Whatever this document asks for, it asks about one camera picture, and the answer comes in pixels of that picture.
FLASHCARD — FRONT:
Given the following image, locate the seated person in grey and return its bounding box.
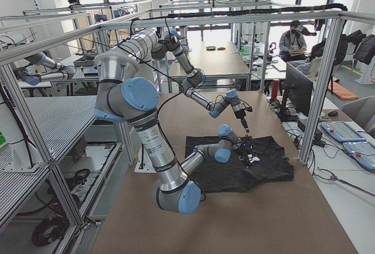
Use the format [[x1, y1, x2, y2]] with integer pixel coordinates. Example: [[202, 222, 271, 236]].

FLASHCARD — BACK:
[[279, 20, 307, 62]]

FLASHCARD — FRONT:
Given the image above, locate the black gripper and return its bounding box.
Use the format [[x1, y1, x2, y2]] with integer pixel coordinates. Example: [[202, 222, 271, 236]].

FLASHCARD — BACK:
[[234, 108, 253, 133], [238, 135, 254, 163]]

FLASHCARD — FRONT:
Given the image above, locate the black printed t-shirt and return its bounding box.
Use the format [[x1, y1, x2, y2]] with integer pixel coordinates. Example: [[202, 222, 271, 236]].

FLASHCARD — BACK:
[[190, 136, 294, 193]]

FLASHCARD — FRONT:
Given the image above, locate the aluminium frame post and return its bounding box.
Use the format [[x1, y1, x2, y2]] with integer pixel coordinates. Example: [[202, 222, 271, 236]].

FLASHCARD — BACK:
[[299, 18, 345, 165]]

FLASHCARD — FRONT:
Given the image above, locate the striped grey workbench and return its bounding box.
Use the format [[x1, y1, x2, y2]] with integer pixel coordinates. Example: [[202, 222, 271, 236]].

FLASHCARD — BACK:
[[0, 94, 124, 237]]

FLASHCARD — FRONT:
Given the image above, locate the blue teach pendant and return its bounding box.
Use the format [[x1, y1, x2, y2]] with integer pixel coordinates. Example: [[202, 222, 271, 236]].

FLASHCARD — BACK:
[[342, 142, 374, 172], [321, 121, 366, 143]]

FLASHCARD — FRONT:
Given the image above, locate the black Huawei monitor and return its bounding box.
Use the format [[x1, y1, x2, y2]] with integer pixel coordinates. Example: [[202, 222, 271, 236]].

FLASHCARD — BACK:
[[279, 64, 313, 122]]

